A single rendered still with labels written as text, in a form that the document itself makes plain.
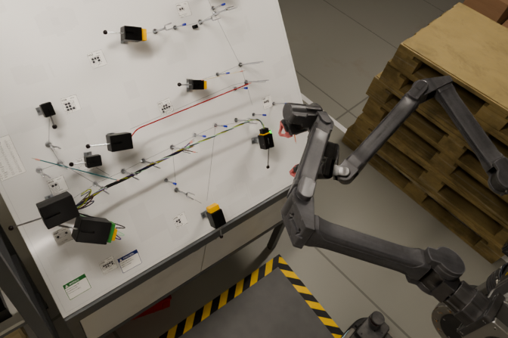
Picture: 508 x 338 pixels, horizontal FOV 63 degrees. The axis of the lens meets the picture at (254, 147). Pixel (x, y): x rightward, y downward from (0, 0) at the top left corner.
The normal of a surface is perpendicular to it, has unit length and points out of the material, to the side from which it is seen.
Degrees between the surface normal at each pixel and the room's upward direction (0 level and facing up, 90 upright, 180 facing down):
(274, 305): 0
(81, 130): 49
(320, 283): 0
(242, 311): 0
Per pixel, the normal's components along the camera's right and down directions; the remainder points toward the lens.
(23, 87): 0.58, 0.09
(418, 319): 0.18, -0.63
